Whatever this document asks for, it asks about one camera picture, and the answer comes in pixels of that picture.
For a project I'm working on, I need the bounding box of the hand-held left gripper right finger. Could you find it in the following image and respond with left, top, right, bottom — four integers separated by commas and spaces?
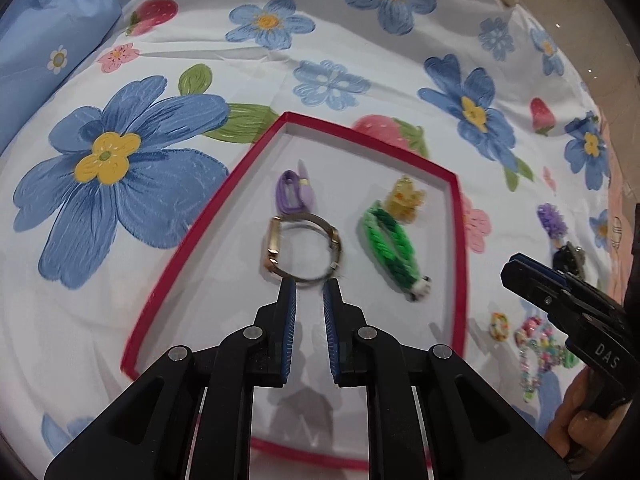
322, 280, 573, 480

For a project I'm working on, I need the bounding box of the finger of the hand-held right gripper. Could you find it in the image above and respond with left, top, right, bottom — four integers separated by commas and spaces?
509, 254, 621, 307
500, 260, 592, 337

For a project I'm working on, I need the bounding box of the person's right hand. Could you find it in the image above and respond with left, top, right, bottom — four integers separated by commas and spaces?
545, 367, 621, 471

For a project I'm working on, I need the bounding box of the pink printed cloth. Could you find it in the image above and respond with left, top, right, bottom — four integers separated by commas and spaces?
597, 110, 632, 281

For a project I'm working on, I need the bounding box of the yellow beaded ring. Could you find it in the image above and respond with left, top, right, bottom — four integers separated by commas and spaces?
489, 311, 511, 343

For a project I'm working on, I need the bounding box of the light blue daisy pillow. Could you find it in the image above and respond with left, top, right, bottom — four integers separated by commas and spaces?
0, 0, 125, 156

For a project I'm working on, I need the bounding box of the red shallow cardboard box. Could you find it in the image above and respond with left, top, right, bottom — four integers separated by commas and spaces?
121, 111, 471, 472

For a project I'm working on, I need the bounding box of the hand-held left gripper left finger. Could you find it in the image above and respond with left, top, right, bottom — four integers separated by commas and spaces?
44, 278, 299, 480

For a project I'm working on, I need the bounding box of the colourful beaded flower bracelet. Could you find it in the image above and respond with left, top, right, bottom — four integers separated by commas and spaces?
514, 315, 576, 403

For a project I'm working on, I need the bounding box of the yellow duck hair clip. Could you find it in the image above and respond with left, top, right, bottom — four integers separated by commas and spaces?
382, 176, 426, 223

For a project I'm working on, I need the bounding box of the green braided bracelet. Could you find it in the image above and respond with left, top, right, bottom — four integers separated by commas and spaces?
357, 201, 433, 303

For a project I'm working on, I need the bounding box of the purple flower hair clip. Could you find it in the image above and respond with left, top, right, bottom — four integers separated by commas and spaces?
536, 202, 570, 238

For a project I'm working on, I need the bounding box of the gold bangle watch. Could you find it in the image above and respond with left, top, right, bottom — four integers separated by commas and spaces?
260, 214, 343, 288

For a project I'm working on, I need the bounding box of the blue floral bed sheet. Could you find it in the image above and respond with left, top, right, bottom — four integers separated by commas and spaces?
0, 0, 616, 480

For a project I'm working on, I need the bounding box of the black hair clip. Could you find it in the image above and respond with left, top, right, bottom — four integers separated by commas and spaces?
551, 241, 588, 278

